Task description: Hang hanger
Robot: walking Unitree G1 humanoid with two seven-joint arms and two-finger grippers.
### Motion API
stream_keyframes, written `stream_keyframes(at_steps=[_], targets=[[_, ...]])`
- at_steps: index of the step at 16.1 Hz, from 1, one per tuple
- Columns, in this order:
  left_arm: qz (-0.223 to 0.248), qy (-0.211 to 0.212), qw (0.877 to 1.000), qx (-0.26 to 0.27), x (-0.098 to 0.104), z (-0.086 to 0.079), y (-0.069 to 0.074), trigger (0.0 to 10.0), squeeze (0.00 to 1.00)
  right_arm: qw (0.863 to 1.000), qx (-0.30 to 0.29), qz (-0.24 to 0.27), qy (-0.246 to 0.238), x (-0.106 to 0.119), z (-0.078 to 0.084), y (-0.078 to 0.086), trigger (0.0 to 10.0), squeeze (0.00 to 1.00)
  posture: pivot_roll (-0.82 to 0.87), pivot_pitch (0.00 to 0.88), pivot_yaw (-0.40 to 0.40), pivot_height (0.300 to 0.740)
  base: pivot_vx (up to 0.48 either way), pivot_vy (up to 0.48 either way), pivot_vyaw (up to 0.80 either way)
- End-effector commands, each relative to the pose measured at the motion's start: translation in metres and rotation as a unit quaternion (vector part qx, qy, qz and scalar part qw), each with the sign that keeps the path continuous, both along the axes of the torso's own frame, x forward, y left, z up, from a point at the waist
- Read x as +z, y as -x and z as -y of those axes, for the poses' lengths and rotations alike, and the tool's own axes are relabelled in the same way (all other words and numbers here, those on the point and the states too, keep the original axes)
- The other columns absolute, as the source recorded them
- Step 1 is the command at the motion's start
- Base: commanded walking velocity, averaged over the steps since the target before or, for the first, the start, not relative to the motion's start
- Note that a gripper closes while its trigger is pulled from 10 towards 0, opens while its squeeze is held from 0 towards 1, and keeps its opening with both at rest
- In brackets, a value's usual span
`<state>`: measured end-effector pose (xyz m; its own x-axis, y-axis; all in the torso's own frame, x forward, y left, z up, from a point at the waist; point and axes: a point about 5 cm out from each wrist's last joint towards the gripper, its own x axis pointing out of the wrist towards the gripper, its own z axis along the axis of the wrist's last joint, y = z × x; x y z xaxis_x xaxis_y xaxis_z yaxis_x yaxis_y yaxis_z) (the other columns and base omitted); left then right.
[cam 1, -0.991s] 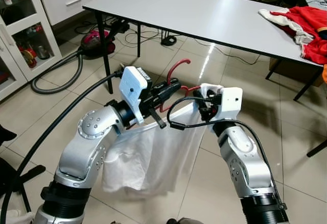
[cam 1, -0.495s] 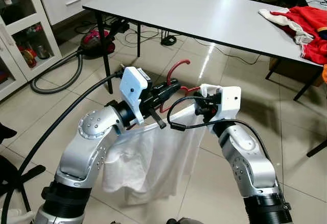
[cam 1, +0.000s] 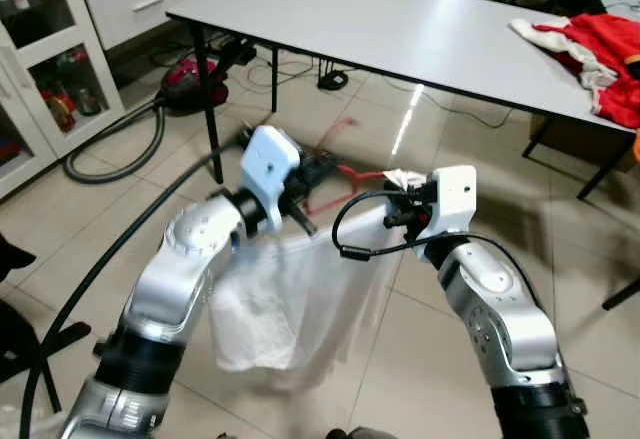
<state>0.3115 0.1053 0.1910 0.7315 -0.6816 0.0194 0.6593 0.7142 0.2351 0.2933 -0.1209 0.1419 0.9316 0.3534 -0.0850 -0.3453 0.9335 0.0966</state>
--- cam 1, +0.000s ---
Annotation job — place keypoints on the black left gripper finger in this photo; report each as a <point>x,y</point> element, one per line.
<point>329,179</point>
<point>326,161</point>

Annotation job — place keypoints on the dark red hanger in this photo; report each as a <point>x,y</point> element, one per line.
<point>360,173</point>

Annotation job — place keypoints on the thin white top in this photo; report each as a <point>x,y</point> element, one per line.
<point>280,309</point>

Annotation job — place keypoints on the red sports jersey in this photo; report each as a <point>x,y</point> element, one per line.
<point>610,49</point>

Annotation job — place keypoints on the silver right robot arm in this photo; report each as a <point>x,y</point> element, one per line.
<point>500,309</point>

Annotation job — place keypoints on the black power adapter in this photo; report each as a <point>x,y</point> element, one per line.
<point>333,81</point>

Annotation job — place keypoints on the red vacuum cleaner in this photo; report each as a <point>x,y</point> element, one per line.
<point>190,84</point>

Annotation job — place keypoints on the white table black legs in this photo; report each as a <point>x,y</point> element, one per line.
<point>400,19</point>

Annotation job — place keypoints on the white drawer unit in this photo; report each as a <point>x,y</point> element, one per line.
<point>140,4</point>

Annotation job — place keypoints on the white glass-door cabinet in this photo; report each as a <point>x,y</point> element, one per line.
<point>45,19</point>

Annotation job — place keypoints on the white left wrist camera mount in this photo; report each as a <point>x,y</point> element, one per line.
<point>270,164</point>

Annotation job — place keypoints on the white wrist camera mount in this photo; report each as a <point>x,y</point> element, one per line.
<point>270,164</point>
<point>450,199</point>

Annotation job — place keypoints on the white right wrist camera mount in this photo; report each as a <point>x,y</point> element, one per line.
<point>450,199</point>

